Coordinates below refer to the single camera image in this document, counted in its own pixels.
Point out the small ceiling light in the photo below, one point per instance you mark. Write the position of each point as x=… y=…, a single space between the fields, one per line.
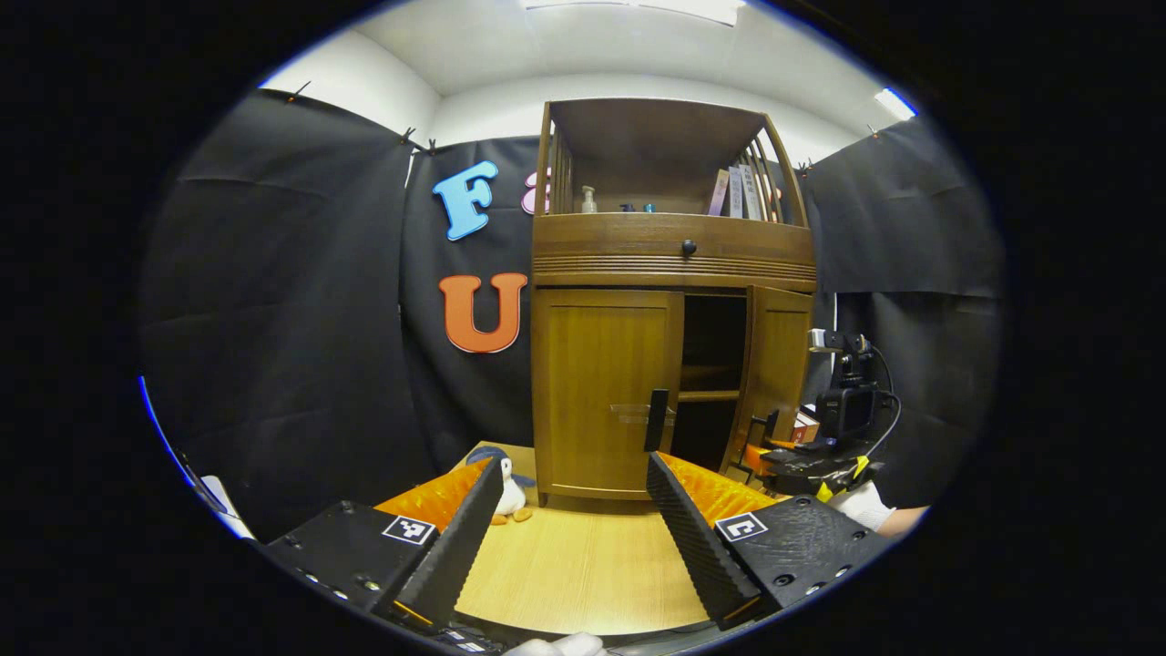
x=894 y=103

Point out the penguin plush toy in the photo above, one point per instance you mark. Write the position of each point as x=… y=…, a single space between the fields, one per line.
x=512 y=497

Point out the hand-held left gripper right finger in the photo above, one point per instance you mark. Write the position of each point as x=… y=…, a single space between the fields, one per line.
x=697 y=547

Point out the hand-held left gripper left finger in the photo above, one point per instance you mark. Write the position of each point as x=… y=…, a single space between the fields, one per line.
x=460 y=547

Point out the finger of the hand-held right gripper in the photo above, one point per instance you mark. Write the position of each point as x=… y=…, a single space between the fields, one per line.
x=761 y=458

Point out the large ceiling light panel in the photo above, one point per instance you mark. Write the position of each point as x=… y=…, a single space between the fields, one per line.
x=638 y=7

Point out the brown spine book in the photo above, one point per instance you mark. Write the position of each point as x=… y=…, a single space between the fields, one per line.
x=804 y=430

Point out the wooden cabinet drawer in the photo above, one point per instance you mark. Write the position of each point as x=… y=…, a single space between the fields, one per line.
x=619 y=246

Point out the wooden cabinet door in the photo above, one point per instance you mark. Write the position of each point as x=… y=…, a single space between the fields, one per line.
x=592 y=383
x=779 y=355

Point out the white pump bottle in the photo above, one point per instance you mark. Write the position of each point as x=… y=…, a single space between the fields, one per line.
x=589 y=202

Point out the purple book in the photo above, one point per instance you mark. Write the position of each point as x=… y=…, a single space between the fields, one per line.
x=719 y=193

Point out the white book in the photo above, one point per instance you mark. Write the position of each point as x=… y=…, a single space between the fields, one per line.
x=751 y=191

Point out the wooden double-door shoe cabinet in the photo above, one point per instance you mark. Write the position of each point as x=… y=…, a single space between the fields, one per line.
x=638 y=264

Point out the wooden inner cabinet shelf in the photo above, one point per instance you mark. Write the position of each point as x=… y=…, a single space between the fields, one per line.
x=709 y=396

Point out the grey book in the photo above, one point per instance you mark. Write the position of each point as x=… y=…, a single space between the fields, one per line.
x=736 y=191

